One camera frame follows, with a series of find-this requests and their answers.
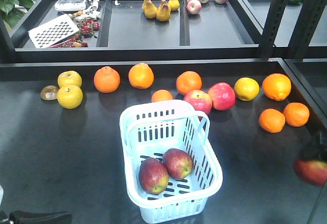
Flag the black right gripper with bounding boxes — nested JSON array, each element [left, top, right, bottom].
[[300, 130, 326, 162]]

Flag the dark red apple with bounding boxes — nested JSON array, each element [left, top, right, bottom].
[[293, 158, 326, 186], [138, 157, 170, 195], [162, 148, 194, 180]]

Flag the light blue plastic basket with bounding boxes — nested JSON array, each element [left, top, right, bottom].
[[120, 99, 223, 223]]

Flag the small orange behind basket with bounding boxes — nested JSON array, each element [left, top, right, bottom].
[[152, 89, 174, 102]]

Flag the orange beside divider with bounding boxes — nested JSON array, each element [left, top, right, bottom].
[[283, 103, 310, 127]]

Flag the orange front small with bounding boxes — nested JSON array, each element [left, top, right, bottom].
[[259, 108, 286, 133]]

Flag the large orange with navel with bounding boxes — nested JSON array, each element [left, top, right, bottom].
[[262, 73, 291, 101]]

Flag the yellow round citrus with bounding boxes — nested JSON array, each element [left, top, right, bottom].
[[234, 77, 260, 102]]

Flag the pink-red apple right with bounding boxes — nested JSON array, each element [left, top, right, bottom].
[[208, 82, 236, 111]]

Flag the pink-red apple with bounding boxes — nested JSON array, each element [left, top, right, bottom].
[[183, 90, 213, 115], [208, 82, 236, 111]]

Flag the pink-red apple left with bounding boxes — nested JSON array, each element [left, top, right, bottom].
[[183, 90, 213, 115]]

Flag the orange behind pink apple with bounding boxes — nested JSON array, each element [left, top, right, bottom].
[[176, 71, 202, 95]]

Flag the orange back centre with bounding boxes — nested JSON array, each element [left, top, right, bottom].
[[128, 63, 154, 89]]

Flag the brown pear cluster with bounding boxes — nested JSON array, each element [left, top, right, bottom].
[[142, 0, 180, 22]]

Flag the orange with navel left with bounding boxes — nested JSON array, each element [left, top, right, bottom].
[[94, 66, 121, 93]]

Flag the yellow pear-apple front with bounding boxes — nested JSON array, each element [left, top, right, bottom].
[[57, 85, 83, 109]]

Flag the yellow pear-apple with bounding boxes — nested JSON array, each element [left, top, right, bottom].
[[57, 85, 83, 109], [57, 70, 82, 88]]

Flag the yellow pear-apple back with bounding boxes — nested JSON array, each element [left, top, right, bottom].
[[57, 70, 82, 88]]

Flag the cherry tomato pile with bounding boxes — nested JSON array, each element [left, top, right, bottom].
[[66, 11, 100, 47]]

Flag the brown mushroom-like fruit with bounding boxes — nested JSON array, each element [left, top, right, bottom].
[[40, 85, 59, 101]]

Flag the white kitchen scale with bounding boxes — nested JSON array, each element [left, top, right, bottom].
[[54, 0, 87, 12]]

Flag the black perforated upright post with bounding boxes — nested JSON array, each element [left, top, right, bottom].
[[258, 0, 326, 59]]

